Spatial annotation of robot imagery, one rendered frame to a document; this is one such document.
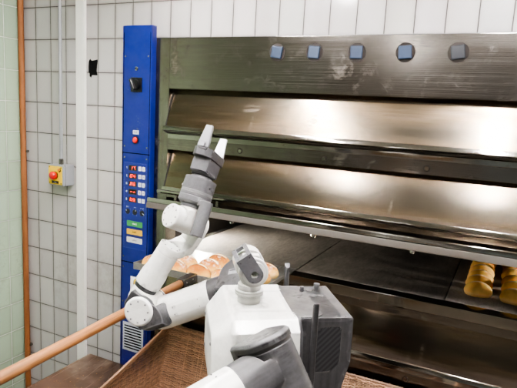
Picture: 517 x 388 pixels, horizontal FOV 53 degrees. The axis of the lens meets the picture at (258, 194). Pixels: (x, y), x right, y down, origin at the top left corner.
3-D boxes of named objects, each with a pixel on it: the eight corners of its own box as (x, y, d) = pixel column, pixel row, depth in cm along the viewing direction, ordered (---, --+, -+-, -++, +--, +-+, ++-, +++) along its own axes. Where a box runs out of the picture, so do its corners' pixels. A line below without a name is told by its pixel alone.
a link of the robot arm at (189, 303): (151, 330, 147) (223, 306, 144) (134, 344, 134) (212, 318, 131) (138, 292, 147) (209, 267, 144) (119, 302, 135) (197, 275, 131)
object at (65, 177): (59, 182, 256) (59, 162, 254) (74, 185, 252) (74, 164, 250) (47, 184, 249) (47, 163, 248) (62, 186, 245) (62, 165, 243)
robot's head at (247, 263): (268, 266, 116) (250, 239, 114) (275, 279, 108) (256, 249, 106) (244, 282, 116) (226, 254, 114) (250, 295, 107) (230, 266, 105)
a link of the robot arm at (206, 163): (232, 163, 146) (219, 203, 144) (202, 156, 149) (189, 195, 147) (216, 148, 134) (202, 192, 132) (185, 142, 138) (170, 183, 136)
